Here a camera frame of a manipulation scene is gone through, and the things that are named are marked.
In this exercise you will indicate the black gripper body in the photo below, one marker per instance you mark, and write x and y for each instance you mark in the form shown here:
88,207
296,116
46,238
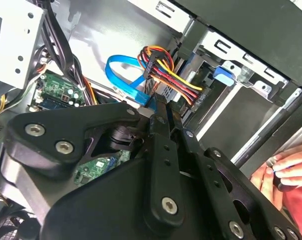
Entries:
103,212

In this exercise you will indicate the person's left hand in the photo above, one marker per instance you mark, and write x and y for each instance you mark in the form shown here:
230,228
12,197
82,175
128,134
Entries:
266,185

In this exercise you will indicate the person's right hand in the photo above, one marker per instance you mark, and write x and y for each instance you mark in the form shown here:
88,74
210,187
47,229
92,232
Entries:
296,167

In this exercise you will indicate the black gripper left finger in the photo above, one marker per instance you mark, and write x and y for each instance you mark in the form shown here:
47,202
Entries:
48,138

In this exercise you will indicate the hard disk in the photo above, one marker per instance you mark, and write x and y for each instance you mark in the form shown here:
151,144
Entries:
224,76

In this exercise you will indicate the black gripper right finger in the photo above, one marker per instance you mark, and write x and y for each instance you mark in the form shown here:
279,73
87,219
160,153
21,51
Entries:
208,175

